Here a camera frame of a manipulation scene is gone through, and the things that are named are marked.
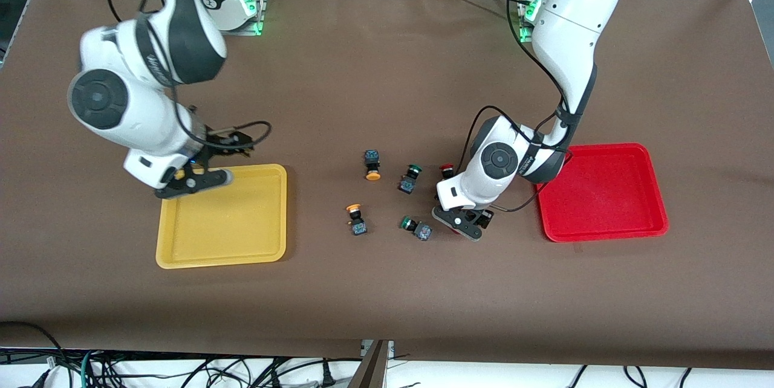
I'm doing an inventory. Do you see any yellow push button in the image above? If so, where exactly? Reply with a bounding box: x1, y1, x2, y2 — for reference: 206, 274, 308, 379
363, 150, 382, 182
346, 204, 368, 236

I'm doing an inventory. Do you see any green push button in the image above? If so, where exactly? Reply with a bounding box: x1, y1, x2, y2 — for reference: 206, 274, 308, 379
398, 164, 423, 195
399, 216, 433, 242

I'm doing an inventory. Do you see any yellow plastic tray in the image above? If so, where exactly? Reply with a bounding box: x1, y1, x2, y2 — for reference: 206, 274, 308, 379
155, 163, 288, 270

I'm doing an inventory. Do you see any brown table cover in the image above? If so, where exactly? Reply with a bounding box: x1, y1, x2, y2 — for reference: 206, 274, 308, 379
0, 0, 774, 370

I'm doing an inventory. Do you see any red plastic tray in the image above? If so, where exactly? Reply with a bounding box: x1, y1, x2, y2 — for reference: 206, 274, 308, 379
536, 143, 670, 243

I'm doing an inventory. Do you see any black right camera cable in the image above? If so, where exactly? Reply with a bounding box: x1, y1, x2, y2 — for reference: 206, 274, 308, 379
105, 0, 272, 152

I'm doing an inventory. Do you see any black camera cable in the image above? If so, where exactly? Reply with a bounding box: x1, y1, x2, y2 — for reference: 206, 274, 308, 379
468, 0, 574, 215
105, 0, 272, 152

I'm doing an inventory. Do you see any black left camera cable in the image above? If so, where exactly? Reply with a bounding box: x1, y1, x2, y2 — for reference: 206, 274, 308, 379
468, 0, 574, 215

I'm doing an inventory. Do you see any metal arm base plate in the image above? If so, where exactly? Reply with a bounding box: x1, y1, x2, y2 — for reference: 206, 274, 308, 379
224, 0, 268, 37
518, 0, 545, 44

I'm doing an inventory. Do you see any aluminium frame profile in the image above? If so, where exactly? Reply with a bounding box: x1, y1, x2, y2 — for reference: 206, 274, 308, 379
348, 340, 395, 388

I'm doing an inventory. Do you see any green floor cable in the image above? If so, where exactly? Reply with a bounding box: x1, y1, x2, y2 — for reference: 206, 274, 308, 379
80, 349, 101, 388

